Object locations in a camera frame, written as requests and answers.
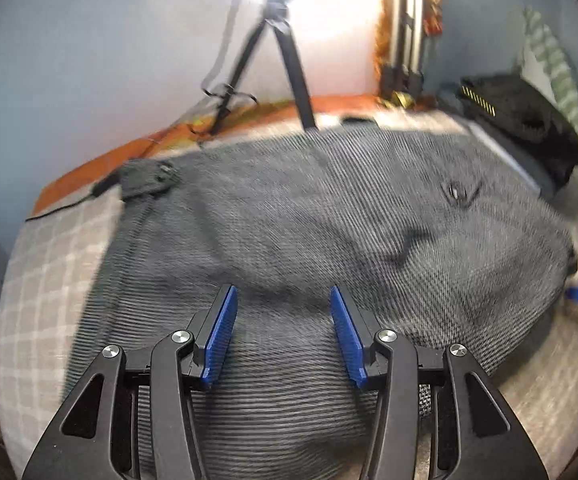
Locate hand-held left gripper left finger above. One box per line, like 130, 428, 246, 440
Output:
21, 284, 239, 480

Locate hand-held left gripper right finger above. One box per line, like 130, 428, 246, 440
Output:
330, 285, 550, 480

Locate grey pants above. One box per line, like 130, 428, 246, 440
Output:
66, 127, 578, 480

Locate black cloth with yellow stripes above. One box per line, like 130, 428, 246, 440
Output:
439, 74, 578, 192

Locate green striped pillow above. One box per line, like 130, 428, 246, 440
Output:
518, 6, 578, 207

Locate folded metal stand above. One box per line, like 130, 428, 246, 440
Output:
372, 0, 446, 107

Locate silver folded light stand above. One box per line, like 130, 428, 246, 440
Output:
379, 0, 428, 102

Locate thin black cable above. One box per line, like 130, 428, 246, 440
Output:
25, 172, 120, 222

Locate black camera tripod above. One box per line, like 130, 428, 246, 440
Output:
200, 0, 318, 136

